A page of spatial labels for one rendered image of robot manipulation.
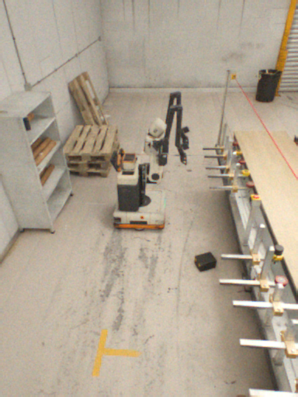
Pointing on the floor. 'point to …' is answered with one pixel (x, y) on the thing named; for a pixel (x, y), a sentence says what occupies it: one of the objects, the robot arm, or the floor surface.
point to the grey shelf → (26, 206)
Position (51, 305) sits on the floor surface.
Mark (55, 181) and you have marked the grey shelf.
